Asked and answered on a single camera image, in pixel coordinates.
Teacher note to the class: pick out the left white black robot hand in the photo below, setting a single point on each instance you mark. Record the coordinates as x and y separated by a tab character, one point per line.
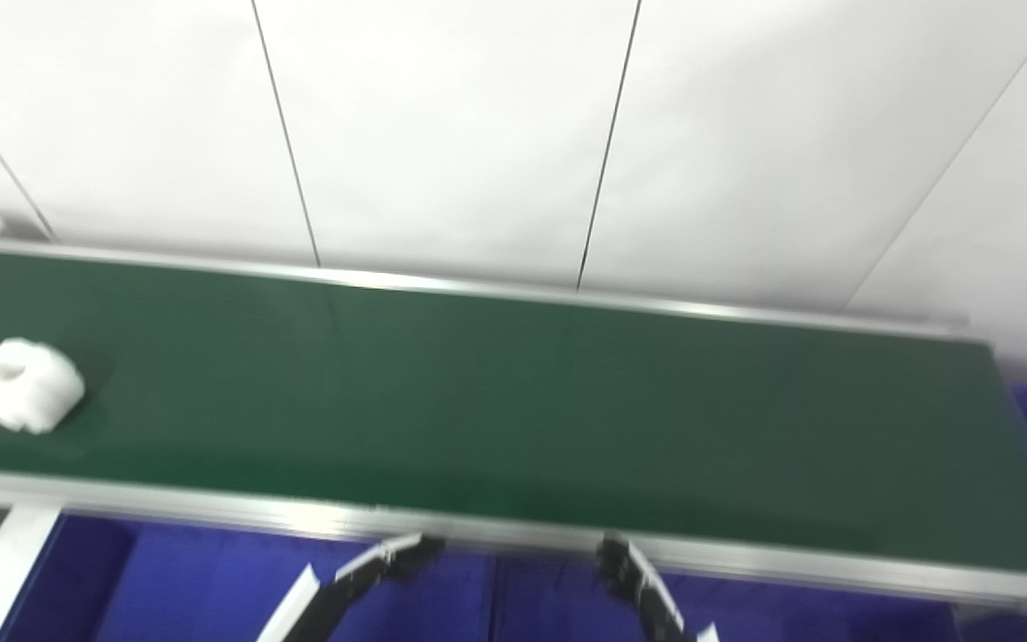
362	571

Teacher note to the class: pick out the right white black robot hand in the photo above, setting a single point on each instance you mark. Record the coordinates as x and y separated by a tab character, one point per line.
638	580

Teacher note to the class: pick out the white plastic part with hole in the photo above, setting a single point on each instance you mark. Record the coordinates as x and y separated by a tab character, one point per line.
25	383

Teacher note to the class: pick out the green conveyor belt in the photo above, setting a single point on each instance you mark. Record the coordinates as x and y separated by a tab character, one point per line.
513	401
496	530

